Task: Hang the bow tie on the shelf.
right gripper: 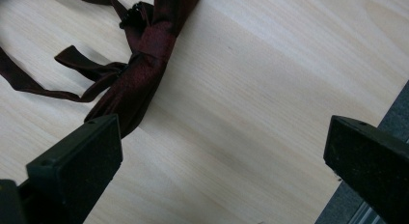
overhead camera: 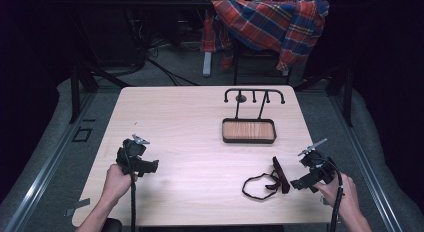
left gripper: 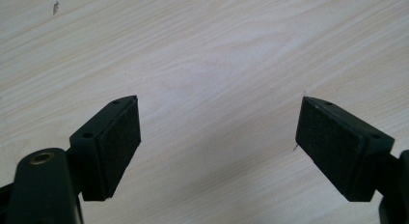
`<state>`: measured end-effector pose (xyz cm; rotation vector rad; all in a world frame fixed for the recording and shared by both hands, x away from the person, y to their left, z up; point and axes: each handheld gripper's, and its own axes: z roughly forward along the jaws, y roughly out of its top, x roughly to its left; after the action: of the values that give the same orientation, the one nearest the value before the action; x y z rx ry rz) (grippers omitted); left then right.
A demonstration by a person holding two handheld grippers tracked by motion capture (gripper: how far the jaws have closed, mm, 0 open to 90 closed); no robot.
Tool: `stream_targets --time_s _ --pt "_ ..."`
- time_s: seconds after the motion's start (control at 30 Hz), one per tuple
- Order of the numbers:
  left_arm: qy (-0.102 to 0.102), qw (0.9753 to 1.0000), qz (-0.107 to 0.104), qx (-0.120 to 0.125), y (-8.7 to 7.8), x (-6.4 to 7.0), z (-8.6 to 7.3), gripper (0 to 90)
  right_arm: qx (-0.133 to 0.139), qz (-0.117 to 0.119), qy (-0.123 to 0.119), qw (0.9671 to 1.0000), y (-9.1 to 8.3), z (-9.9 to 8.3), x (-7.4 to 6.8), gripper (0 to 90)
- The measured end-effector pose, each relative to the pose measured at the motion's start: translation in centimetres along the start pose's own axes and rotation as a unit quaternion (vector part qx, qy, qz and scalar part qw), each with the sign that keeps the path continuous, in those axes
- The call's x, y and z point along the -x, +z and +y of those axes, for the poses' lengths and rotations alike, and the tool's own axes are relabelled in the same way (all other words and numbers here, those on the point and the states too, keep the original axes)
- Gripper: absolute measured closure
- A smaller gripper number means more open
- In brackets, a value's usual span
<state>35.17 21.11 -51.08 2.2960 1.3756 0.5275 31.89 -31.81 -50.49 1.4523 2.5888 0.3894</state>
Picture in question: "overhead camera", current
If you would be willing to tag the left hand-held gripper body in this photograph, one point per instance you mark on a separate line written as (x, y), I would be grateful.
(130, 152)

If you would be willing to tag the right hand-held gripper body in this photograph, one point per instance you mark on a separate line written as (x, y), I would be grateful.
(316, 167)

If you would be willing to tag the person's right hand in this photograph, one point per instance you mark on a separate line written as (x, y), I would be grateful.
(341, 195)

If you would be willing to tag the person's left hand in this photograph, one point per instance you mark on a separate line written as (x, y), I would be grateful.
(115, 185)

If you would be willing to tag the black round seat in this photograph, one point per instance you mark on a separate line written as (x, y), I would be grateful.
(112, 225)

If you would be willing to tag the black hanger rack wooden tray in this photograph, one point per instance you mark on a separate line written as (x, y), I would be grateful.
(249, 130)

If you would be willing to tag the grey tape strip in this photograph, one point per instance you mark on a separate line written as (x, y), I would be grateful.
(78, 206)

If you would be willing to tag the black metal stand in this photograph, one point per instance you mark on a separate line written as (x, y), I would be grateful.
(340, 88)
(81, 85)

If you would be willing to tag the black chair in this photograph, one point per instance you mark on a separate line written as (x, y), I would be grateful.
(260, 57)

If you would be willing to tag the red blue plaid shirt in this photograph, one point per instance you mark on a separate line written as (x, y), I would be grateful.
(273, 22)

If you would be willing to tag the aluminium floor rail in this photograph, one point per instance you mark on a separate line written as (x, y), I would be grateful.
(43, 168)
(370, 172)

